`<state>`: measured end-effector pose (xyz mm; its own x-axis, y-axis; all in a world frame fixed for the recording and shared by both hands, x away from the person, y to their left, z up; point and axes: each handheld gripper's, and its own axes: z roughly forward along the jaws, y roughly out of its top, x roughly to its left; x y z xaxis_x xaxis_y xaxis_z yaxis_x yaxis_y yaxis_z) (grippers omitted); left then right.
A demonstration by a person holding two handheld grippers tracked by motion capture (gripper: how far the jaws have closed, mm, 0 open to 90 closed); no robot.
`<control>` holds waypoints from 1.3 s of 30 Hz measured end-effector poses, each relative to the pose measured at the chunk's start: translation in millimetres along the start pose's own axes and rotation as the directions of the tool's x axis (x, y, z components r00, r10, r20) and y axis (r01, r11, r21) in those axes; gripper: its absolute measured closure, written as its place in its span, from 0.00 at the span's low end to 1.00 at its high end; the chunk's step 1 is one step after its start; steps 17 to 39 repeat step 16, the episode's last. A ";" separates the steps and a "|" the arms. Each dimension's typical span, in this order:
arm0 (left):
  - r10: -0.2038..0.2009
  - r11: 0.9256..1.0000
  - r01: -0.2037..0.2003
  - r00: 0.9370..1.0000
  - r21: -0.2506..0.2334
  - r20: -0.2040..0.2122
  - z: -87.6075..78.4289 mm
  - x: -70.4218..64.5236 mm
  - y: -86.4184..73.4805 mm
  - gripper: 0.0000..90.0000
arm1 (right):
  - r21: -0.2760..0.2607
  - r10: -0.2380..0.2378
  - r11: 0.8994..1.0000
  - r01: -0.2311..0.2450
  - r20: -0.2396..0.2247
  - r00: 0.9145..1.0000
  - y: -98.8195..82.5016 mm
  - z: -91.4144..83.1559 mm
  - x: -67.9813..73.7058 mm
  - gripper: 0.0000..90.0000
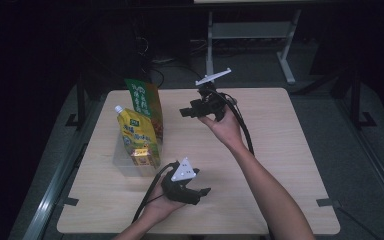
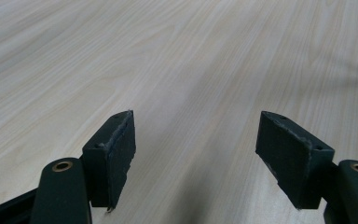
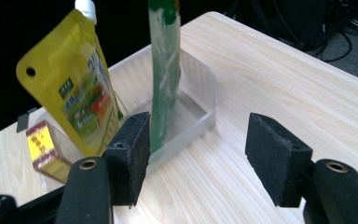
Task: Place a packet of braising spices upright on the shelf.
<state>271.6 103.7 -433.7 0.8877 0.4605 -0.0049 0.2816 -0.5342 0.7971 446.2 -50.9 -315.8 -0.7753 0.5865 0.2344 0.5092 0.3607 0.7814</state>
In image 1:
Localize yellow spout pouch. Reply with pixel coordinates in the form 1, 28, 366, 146
114, 105, 163, 168

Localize left hand-held gripper black cable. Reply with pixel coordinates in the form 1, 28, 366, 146
131, 161, 181, 224

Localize right hand-held gripper black cable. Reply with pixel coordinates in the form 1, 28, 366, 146
213, 89, 256, 157

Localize black metal stand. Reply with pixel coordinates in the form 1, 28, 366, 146
64, 74, 88, 131
329, 66, 378, 131

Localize hand-held gripper black cable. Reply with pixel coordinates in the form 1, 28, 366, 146
131, 161, 181, 224
213, 89, 256, 157

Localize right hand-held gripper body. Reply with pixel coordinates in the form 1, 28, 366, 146
190, 68, 232, 122

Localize black floor cables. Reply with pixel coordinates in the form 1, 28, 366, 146
131, 33, 211, 89

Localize green and red snack packet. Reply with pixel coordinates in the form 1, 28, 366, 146
124, 78, 164, 148

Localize person's right hand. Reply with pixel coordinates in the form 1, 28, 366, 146
198, 110, 248, 153

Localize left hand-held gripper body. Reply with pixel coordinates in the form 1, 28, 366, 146
161, 157, 203, 206

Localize white metal desk frame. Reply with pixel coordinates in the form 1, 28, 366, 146
205, 9, 303, 87

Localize person's left hand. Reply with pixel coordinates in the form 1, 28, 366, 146
143, 182, 187, 224

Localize aluminium rail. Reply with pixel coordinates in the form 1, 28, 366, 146
21, 143, 88, 240
334, 99, 384, 214

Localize clear plastic container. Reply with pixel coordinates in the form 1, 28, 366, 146
112, 108, 166, 178

